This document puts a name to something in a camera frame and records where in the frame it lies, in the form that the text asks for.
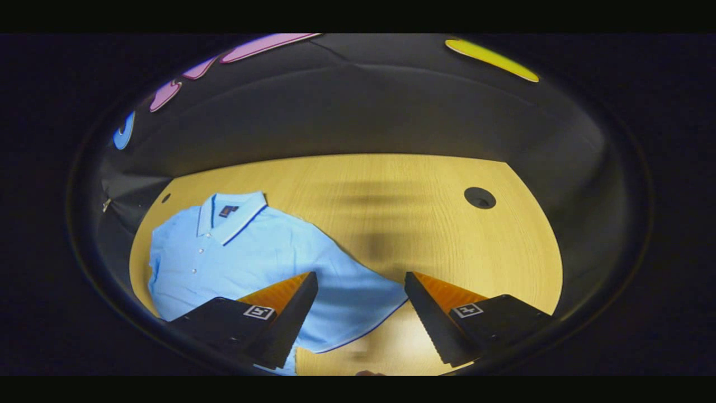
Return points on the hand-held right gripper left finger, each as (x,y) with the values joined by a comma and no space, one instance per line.
(291,319)

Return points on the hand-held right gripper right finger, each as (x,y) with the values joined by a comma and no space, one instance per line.
(430,319)

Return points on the light blue T-shirt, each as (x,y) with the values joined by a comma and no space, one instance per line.
(251,263)

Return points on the black backdrop cloth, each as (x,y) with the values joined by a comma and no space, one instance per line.
(363,106)

